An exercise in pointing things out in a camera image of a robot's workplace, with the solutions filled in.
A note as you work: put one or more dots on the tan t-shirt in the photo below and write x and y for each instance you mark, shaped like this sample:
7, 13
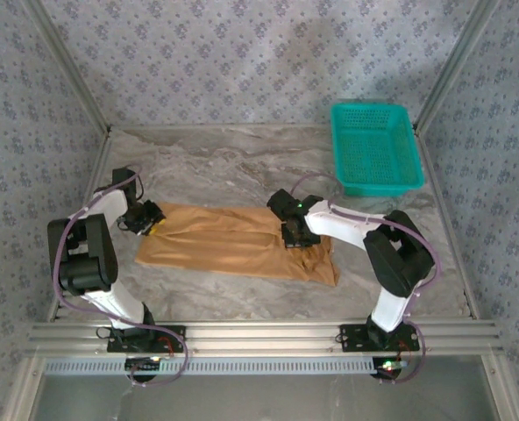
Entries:
233, 250

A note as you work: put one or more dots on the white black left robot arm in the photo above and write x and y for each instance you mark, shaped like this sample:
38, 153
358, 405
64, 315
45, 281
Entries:
110, 206

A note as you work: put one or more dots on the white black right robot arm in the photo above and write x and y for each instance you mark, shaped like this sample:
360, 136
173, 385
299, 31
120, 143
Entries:
338, 223

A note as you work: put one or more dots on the thin table edge strip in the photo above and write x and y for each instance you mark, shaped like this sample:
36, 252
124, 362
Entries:
198, 127

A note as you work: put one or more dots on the teal plastic basket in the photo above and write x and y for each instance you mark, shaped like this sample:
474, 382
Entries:
375, 149

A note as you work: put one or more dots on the small controller circuit board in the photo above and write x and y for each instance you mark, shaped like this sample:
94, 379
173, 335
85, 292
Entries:
388, 367
143, 366

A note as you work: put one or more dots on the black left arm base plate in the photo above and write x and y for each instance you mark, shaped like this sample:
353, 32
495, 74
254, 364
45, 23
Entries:
172, 337

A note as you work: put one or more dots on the aluminium mounting rail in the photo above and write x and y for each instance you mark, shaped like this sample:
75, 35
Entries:
259, 337

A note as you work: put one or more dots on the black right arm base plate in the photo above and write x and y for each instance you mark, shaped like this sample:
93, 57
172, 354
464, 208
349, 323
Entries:
353, 337

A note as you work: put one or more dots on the aluminium frame post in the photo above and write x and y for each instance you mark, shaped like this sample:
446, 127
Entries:
66, 61
457, 61

